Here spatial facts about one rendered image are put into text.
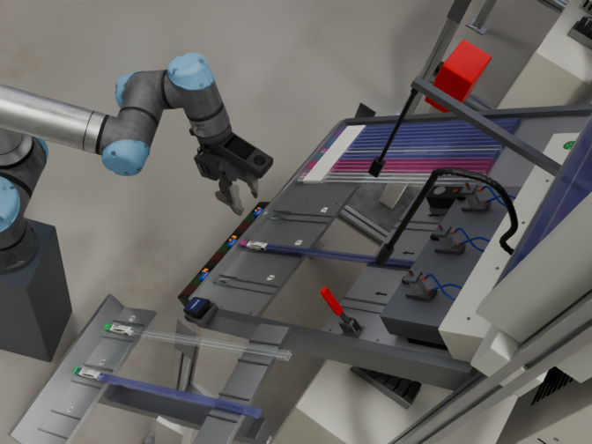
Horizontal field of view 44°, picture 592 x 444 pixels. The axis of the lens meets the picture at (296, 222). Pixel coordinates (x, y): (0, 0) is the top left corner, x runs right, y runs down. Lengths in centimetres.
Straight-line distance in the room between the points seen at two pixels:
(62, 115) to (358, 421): 93
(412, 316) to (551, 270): 39
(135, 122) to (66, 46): 169
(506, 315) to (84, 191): 189
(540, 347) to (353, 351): 44
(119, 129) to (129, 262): 118
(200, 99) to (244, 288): 44
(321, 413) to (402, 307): 54
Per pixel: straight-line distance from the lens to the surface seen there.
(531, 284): 89
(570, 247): 82
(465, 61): 216
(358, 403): 173
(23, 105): 137
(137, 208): 257
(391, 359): 124
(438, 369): 119
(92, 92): 287
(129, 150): 131
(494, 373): 104
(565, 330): 90
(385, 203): 271
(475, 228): 131
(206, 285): 164
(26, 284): 186
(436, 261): 128
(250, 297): 155
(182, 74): 134
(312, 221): 165
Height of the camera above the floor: 222
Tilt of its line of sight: 58 degrees down
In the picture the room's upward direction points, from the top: 21 degrees clockwise
